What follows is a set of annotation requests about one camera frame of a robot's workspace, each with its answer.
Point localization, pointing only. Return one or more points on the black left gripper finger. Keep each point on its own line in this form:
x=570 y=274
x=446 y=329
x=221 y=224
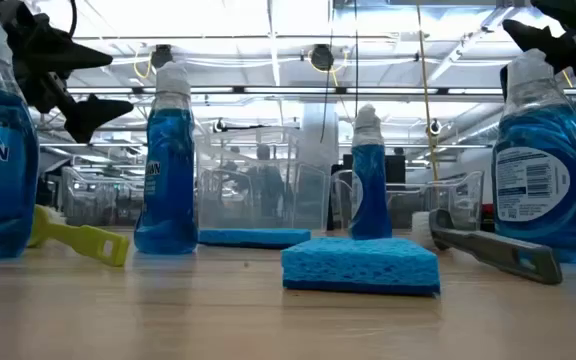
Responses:
x=68 y=55
x=93 y=117

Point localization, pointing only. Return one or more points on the clear square plastic tub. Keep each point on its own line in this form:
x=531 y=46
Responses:
x=208 y=210

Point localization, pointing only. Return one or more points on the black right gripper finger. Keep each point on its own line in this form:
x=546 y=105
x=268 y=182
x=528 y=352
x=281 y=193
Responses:
x=543 y=42
x=568 y=10

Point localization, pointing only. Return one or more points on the blue cellulose sponge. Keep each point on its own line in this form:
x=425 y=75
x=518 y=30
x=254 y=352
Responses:
x=360 y=265
x=253 y=237

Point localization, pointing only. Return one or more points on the person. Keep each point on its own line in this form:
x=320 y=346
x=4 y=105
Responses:
x=265 y=180

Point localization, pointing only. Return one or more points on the yellow-green dish brush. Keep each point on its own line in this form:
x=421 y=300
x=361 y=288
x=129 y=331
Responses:
x=88 y=242

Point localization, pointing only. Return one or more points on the grey dish brush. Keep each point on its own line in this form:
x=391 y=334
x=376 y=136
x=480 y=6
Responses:
x=493 y=250

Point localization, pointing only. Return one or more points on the black screen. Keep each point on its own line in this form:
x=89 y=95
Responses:
x=398 y=167

